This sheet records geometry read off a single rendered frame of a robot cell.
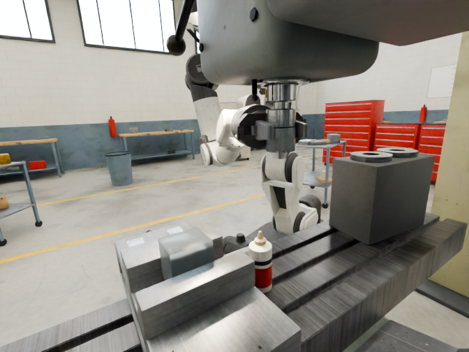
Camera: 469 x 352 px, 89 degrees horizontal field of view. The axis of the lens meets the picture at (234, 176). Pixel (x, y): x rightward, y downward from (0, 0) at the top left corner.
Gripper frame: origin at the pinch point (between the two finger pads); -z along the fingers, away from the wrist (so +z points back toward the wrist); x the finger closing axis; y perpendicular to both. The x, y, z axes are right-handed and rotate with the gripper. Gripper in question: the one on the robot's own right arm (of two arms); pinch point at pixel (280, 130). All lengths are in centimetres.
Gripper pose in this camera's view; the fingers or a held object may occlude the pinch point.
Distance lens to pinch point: 39.4
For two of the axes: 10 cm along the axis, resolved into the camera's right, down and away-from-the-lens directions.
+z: -2.2, -2.4, 9.4
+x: 9.7, -0.9, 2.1
